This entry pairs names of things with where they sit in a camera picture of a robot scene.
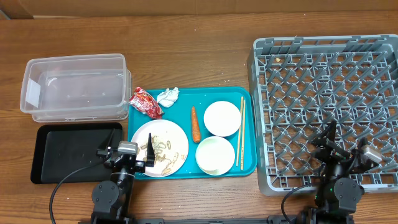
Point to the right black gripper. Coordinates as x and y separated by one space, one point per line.
337 153

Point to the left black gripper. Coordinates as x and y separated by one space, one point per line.
138 167

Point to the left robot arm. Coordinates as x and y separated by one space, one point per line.
112 197

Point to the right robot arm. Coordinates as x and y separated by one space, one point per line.
337 194

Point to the grey dishwasher rack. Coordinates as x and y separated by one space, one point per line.
300 84

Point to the white plate with food scraps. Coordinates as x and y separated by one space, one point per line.
170 144

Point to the red snack wrapper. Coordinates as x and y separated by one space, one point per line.
145 103

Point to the black plastic tray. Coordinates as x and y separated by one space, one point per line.
63 148

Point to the crumpled white tissue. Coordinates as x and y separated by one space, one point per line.
168 97

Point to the orange carrot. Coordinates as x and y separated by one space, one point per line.
196 134

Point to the clear plastic storage bin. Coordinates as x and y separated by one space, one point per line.
76 88

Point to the teal serving tray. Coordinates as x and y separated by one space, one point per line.
201 98

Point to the pale green bowl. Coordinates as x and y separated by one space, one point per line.
215 155

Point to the right wooden chopstick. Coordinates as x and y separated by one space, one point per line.
243 134

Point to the wooden chopstick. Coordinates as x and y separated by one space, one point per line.
239 131
243 134

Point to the left wooden chopstick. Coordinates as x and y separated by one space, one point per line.
239 131

